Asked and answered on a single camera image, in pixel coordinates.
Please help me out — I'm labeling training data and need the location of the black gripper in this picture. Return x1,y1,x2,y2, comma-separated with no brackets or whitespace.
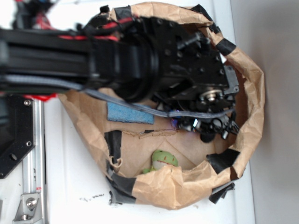
152,18,239,143

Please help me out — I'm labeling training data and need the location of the green plush frog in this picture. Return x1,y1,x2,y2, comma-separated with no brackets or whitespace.
142,149,178,174

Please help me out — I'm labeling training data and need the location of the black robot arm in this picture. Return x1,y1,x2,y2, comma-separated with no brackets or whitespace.
0,17,239,142

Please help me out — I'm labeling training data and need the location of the blue sponge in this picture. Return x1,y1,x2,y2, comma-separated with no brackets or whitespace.
107,102,154,125

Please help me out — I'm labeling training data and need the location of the brown paper bin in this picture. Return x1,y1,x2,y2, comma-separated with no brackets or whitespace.
58,2,265,210

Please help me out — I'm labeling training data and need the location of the grey flat ribbon cable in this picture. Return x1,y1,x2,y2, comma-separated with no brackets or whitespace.
0,75,235,118

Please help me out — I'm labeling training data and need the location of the red cable bundle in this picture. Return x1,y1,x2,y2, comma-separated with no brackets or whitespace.
14,0,136,42

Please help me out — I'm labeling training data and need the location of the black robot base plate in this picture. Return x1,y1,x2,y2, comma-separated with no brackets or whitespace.
0,95,35,179

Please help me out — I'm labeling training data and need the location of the aluminium extrusion rail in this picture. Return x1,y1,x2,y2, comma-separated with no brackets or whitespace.
22,100,49,224

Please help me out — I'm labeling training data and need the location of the metal corner bracket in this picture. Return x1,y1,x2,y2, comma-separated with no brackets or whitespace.
12,193,43,224

